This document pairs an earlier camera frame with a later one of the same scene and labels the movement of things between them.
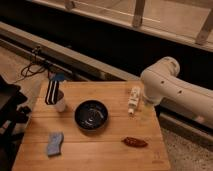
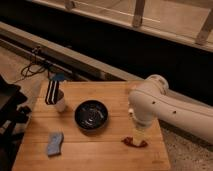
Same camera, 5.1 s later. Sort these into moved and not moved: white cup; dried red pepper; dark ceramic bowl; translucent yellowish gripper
Moved: translucent yellowish gripper
Not moved: dried red pepper; white cup; dark ceramic bowl
